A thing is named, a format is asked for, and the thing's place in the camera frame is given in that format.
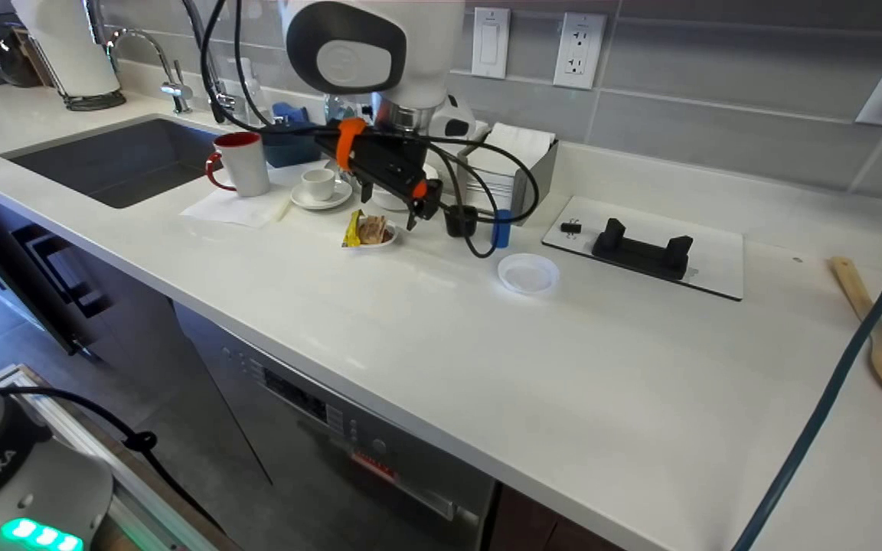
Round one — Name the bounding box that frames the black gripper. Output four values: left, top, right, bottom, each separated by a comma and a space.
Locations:
353, 128, 446, 236

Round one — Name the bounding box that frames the yellow packet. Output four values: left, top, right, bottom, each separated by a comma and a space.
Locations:
340, 207, 368, 251

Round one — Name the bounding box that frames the grey robot base green light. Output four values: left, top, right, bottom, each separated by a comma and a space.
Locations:
0, 348, 117, 551

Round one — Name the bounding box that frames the small black cup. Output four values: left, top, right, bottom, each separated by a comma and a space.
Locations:
445, 202, 480, 243

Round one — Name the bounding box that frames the brown packet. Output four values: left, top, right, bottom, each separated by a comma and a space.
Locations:
357, 213, 394, 249

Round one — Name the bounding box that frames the small white dish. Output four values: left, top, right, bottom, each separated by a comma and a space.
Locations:
343, 207, 403, 255

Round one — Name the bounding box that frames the small blue cylinder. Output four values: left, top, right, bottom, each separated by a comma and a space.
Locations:
490, 207, 516, 251

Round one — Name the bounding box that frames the white saucer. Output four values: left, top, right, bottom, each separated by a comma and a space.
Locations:
288, 182, 354, 213

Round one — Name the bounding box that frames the small white teacup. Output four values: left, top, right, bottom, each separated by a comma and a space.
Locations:
297, 166, 343, 204

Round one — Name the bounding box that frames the metal napkin dispenser box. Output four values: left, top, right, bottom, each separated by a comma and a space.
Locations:
459, 118, 559, 223

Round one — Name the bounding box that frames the dark blue bowl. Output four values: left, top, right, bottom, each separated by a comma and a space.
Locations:
260, 124, 327, 169

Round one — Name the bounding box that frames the blue sponge cloth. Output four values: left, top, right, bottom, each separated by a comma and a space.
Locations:
271, 101, 311, 131

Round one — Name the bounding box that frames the white mug red inside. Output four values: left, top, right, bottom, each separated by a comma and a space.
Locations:
201, 128, 274, 199

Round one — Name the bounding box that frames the tall chrome faucet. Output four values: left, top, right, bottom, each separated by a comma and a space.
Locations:
178, 0, 239, 124

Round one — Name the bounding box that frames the stainless dishwasher front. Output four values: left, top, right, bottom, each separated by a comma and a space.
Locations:
175, 302, 500, 551

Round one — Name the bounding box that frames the small curved chrome faucet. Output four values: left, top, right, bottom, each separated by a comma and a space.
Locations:
100, 25, 198, 115

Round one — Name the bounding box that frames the white flat board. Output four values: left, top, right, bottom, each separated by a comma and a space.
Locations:
539, 193, 748, 302

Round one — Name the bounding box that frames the stainless steel sink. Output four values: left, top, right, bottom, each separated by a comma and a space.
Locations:
0, 115, 224, 210

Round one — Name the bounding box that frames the grey lower cabinet front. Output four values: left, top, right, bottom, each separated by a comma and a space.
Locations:
0, 170, 271, 513

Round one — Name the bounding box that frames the white cylindrical appliance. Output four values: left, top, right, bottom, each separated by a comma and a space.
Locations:
8, 0, 130, 113

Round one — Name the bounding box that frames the black wrist camera orange mount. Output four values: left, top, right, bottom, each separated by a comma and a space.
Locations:
330, 113, 371, 175

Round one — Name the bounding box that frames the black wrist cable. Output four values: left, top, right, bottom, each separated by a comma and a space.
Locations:
424, 128, 546, 260

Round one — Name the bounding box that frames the white wall switch plate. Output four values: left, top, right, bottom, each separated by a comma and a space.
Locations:
468, 6, 516, 82

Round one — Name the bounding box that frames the black clamp mount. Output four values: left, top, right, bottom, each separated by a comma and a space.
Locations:
590, 213, 695, 285

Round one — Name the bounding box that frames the black base cable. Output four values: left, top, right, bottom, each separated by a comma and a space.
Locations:
0, 379, 222, 523

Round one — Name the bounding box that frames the dark power cable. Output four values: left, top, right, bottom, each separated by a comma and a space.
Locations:
730, 87, 882, 551

